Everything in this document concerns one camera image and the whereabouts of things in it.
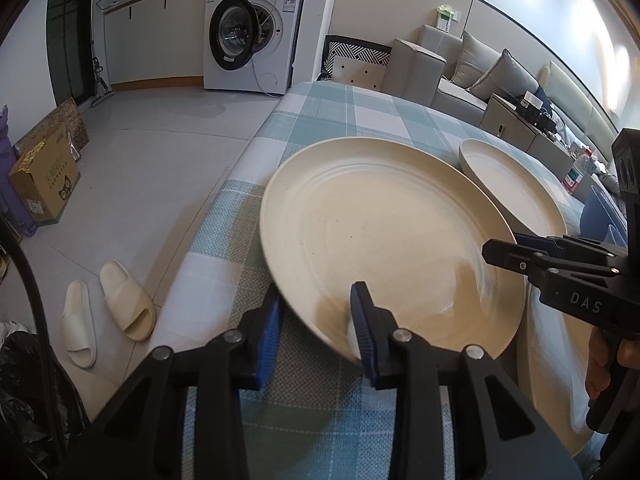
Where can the white washing machine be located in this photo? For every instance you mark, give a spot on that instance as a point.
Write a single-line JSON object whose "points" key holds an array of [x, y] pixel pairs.
{"points": [[280, 35]]}

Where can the purple plastic bag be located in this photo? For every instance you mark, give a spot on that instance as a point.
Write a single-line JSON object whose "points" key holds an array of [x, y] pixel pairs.
{"points": [[7, 160]]}

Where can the black storage box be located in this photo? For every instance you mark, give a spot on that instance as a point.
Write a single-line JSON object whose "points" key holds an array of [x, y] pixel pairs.
{"points": [[535, 110]]}

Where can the light grey cushion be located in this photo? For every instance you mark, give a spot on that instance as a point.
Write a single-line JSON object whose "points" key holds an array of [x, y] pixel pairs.
{"points": [[472, 57]]}

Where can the dark glass sliding door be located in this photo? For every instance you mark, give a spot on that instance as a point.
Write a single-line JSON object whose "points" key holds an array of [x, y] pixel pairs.
{"points": [[67, 35]]}

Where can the cream slipper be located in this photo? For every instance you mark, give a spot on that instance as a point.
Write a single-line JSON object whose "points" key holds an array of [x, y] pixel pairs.
{"points": [[79, 325], [127, 305]]}

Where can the large cream plate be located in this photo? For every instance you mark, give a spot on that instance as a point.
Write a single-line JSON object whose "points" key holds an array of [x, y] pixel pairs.
{"points": [[390, 230]]}

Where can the green checked tablecloth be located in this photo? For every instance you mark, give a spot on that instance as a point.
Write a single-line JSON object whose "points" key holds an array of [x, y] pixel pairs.
{"points": [[350, 115]]}

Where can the dark grey cushion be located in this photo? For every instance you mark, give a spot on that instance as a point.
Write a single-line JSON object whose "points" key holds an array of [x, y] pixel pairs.
{"points": [[507, 77]]}

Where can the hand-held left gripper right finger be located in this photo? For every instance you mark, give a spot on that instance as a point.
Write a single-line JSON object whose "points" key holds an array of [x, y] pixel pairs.
{"points": [[362, 330]]}

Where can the clear water bottle red label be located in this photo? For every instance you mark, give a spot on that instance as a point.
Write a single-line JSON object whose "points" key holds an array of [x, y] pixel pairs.
{"points": [[575, 175]]}

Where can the floor mop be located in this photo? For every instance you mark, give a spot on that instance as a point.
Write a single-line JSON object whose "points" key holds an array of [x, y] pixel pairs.
{"points": [[100, 80]]}

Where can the person's right hand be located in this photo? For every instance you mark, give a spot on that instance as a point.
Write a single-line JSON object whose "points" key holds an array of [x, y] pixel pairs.
{"points": [[595, 365]]}

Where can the white wall socket panel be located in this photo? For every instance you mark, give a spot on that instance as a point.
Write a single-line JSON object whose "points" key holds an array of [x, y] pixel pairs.
{"points": [[447, 17]]}

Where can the blue bowl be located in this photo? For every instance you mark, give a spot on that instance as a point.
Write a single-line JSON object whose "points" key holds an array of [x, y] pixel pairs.
{"points": [[597, 210], [616, 237]]}

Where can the grey bedside cabinet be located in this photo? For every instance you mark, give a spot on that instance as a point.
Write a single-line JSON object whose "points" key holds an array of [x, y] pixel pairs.
{"points": [[505, 120]]}

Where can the yellow printed cardboard box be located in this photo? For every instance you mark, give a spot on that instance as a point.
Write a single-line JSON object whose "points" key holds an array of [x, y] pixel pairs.
{"points": [[45, 175]]}

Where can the grey sofa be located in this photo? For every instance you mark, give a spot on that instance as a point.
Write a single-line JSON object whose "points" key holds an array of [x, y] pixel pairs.
{"points": [[415, 70]]}

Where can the white kitchen counter cabinet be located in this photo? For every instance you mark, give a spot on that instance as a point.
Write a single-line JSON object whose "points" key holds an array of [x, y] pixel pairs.
{"points": [[155, 40]]}

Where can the brown patterned carton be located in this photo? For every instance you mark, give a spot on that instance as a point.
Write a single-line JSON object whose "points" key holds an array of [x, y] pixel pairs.
{"points": [[75, 120]]}

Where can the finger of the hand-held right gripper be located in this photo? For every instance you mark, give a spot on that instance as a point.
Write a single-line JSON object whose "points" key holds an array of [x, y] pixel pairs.
{"points": [[505, 255], [535, 241]]}

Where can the bed with padded headboard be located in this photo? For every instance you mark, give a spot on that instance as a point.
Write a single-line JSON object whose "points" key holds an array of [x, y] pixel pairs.
{"points": [[575, 95]]}

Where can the black garbage bag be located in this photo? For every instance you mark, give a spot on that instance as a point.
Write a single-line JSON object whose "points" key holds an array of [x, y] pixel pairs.
{"points": [[30, 400]]}

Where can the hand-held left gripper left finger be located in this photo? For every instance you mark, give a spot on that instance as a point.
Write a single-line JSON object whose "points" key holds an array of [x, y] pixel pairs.
{"points": [[267, 340]]}

